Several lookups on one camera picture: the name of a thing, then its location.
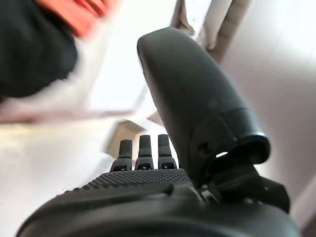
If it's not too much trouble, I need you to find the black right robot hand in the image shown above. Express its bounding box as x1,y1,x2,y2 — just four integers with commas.
15,26,301,237

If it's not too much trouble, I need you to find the white bed sheet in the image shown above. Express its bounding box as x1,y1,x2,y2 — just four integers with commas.
0,14,154,124

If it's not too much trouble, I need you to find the beige cardboard box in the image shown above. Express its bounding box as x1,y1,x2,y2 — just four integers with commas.
103,110,163,158

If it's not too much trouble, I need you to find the orange red garment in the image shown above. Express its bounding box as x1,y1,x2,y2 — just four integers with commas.
34,0,116,38

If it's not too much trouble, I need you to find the black garment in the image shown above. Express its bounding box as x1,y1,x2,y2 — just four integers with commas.
0,0,79,102

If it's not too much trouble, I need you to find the beige wooden furniture frame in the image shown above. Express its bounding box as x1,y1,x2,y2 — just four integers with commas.
169,0,253,65

